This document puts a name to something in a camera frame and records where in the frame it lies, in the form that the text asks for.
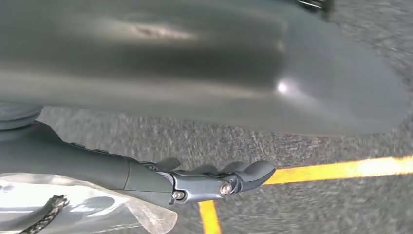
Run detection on clear plastic cover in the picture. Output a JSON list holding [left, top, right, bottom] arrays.
[[0, 173, 178, 234]]

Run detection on grey robot body shell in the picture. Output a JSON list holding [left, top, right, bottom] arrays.
[[0, 0, 409, 135]]

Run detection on yellow floor tape outline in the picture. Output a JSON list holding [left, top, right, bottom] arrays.
[[198, 156, 413, 234]]

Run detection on black braided cable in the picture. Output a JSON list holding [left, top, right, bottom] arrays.
[[19, 195, 70, 234]]

